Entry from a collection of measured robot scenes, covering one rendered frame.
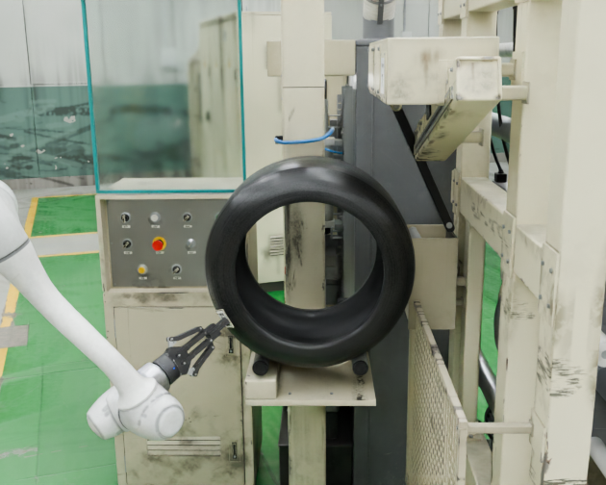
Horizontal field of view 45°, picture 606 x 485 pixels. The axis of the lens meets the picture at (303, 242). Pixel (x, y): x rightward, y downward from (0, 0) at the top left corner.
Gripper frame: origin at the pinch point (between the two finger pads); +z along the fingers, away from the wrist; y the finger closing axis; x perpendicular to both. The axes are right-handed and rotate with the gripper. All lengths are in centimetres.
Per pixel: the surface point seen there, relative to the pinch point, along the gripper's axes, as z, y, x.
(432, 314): 60, 39, 9
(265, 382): 4.0, 21.5, -1.0
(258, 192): 22.5, -25.9, 17.8
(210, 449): 10, 60, -89
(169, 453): -1, 54, -100
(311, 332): 29.3, 22.2, -8.2
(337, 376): 25.7, 36.3, -2.7
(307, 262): 45.1, 5.7, -13.7
